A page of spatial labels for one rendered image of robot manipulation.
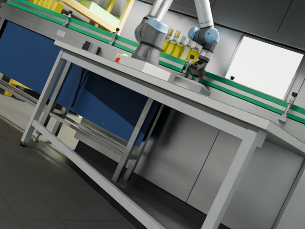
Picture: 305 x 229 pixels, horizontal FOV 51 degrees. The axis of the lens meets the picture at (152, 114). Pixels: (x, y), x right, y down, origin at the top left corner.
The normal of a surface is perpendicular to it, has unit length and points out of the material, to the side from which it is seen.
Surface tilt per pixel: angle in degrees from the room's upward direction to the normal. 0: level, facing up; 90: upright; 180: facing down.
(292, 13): 90
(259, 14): 90
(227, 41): 90
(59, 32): 90
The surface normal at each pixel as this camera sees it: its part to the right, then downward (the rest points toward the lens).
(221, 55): -0.38, -0.14
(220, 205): -0.63, -0.25
